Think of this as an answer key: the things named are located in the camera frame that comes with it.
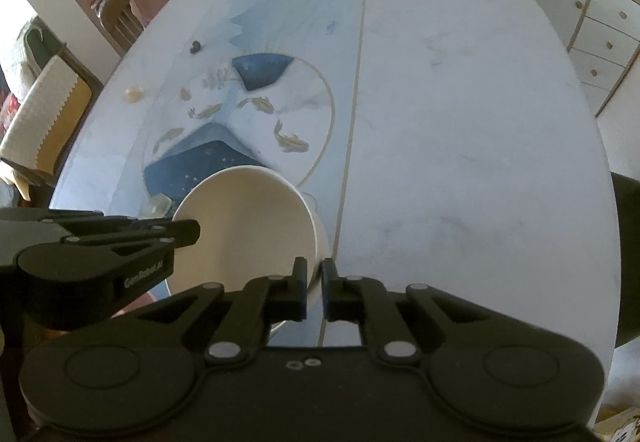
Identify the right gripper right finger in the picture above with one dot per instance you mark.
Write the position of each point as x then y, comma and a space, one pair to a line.
366, 302

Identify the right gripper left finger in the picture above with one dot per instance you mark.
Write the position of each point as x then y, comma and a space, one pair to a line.
261, 303

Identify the cream white bowl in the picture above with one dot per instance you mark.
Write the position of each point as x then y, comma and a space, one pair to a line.
253, 223

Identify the pink bear-shaped plate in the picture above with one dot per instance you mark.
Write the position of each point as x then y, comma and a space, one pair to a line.
145, 300

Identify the clear tape roll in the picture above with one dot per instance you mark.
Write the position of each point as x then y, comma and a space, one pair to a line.
157, 206

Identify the armchair with cream cover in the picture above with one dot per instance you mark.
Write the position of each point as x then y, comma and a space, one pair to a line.
45, 95

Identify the yellowish tape roll far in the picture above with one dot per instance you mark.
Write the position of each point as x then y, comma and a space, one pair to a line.
133, 95

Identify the small dark clip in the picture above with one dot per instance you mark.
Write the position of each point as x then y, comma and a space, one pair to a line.
195, 47

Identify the wooden chair with pink cloth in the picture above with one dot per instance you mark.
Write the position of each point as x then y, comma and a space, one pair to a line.
125, 20

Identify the dark wooden chair right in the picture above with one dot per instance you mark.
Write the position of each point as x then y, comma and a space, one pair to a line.
628, 210

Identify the yellow cartoon box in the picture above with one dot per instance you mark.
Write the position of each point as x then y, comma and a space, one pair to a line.
618, 425

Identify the white wooden drawer cabinet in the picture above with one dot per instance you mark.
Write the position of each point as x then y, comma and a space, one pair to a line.
602, 39

